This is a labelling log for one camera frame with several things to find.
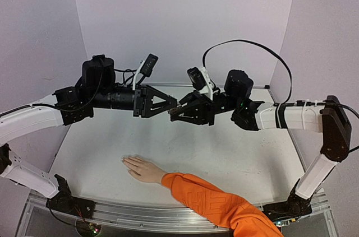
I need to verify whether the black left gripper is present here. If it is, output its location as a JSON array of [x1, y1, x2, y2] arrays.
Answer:
[[92, 85, 180, 118]]

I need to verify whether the nail polish bottle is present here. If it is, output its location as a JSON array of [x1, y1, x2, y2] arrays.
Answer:
[[168, 105, 183, 115]]

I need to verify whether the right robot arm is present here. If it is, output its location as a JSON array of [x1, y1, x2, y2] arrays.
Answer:
[[169, 67, 352, 200]]

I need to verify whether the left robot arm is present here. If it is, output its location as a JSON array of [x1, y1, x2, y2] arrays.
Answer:
[[1, 54, 177, 213]]

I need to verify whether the orange sleeve forearm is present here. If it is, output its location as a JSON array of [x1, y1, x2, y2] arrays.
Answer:
[[162, 173, 283, 236]]

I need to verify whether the mannequin hand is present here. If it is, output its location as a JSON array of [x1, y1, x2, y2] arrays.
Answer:
[[122, 156, 167, 184]]

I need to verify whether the aluminium table rail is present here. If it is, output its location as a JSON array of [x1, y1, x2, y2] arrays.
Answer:
[[140, 81, 271, 90]]

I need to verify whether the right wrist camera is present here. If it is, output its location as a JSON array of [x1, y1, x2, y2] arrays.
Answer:
[[187, 67, 215, 100]]

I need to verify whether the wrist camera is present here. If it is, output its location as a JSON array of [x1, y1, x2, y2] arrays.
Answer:
[[132, 54, 159, 90], [187, 67, 215, 100]]

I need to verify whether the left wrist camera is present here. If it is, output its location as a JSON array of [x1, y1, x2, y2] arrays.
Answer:
[[132, 54, 159, 90]]

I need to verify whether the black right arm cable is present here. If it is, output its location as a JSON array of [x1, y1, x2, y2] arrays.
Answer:
[[202, 39, 293, 105]]

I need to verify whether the front aluminium frame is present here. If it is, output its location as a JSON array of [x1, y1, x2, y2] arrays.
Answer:
[[16, 189, 337, 237]]

